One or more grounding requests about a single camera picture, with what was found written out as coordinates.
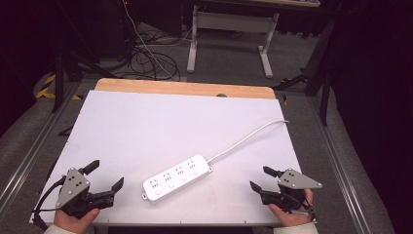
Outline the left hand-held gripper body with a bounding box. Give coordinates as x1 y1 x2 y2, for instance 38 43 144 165
56 167 115 219

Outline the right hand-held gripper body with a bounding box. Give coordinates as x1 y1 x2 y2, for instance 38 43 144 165
260 168 323 211

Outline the white power strip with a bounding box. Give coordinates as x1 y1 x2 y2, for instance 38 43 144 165
141 154 213 203

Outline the person's left hand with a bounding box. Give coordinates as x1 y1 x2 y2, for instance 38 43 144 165
53 208 101 234

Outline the person's right hand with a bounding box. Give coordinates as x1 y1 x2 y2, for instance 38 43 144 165
268 188 316 228

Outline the white table mat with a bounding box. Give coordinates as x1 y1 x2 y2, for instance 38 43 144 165
29 90 304 227

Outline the yellow black floor tape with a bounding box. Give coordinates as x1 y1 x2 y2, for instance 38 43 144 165
35 73 84 101

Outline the black tripod stand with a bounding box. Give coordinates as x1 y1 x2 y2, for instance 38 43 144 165
52 0 115 114

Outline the black metal stand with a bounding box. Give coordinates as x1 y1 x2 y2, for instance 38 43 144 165
272 18 337 127

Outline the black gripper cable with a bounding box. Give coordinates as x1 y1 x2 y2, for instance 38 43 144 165
31 175 67 230

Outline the white power strip cable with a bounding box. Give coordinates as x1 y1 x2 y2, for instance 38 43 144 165
206 119 290 164

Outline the aluminium floor rail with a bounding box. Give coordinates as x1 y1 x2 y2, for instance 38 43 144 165
307 97 396 234
0 81 82 211

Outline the tangle of black floor cables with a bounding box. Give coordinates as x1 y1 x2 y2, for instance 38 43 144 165
129 44 181 82

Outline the thin white floor cable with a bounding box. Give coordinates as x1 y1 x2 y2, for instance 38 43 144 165
124 0 193 80

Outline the white metal desk frame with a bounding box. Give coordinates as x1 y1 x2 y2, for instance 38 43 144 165
186 4 281 79

